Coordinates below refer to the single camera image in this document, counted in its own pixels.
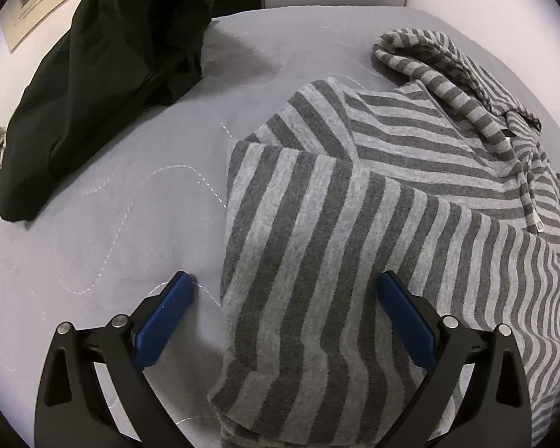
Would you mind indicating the black jacket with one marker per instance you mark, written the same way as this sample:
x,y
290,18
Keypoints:
x,y
98,70

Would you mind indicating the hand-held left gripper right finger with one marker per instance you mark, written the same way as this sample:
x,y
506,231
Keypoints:
x,y
403,315

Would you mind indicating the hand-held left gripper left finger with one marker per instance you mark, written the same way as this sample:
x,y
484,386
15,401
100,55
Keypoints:
x,y
165,317

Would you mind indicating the grey striped hoodie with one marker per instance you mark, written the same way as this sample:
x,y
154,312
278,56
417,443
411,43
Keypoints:
x,y
336,224

